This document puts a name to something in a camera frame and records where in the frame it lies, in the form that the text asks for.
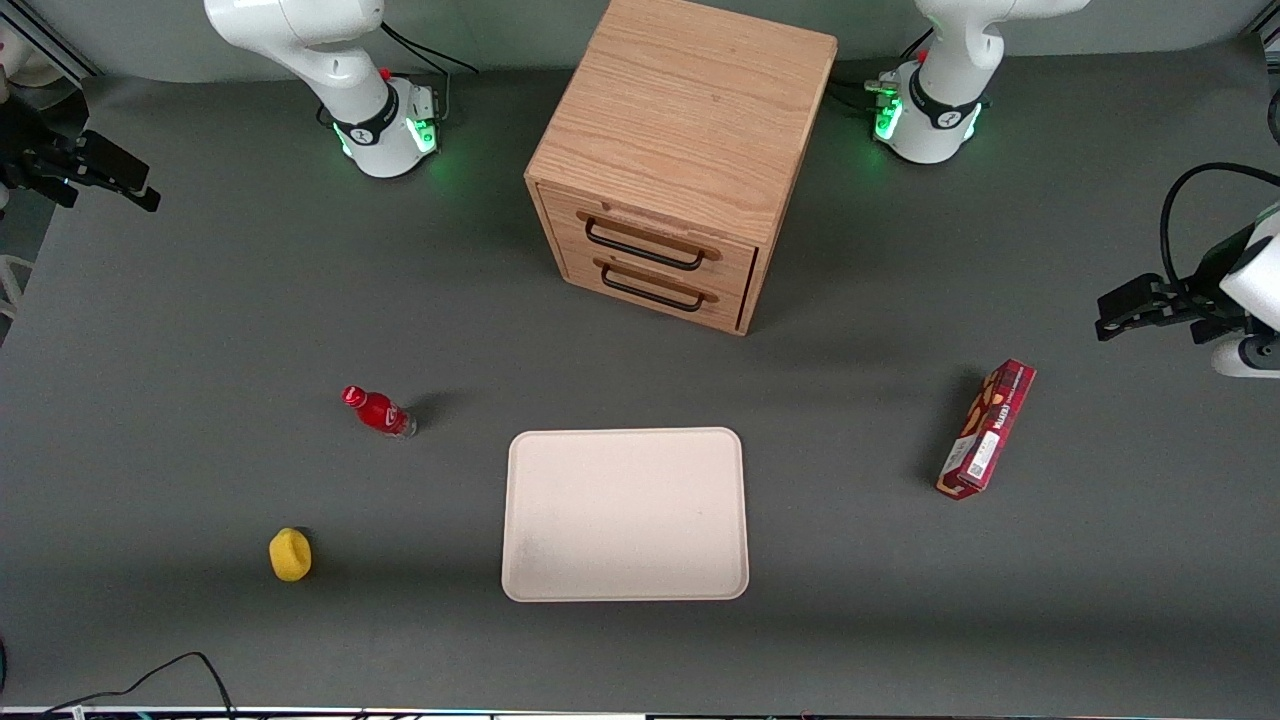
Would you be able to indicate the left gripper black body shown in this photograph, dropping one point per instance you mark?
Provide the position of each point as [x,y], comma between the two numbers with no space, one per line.
[1197,296]

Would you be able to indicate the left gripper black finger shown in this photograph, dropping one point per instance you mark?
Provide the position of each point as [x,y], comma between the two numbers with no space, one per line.
[1160,293]
[1125,315]

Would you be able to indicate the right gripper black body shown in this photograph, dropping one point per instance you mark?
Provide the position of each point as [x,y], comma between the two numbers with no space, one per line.
[33,147]

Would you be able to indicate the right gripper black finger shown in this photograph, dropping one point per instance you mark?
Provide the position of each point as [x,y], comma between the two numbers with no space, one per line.
[118,165]
[125,194]

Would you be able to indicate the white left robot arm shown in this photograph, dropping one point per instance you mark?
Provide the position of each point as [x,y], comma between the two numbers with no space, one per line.
[945,90]

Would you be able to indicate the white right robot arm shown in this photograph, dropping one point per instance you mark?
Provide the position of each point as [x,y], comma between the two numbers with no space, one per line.
[330,60]

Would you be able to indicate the wooden drawer cabinet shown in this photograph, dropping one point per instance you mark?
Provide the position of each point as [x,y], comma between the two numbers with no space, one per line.
[690,110]

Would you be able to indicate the red snack box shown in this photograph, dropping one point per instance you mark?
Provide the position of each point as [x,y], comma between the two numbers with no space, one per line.
[985,430]

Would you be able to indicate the red plastic bottle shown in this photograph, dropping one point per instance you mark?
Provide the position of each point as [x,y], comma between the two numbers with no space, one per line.
[380,411]

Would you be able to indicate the yellow lemon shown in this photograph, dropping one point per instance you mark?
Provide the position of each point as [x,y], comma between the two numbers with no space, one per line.
[290,556]

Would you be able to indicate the cream rectangular tray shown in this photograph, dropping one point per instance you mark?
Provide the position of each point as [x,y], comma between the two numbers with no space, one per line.
[625,515]

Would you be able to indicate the aluminium frame rail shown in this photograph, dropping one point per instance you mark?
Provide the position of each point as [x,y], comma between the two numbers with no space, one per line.
[60,40]

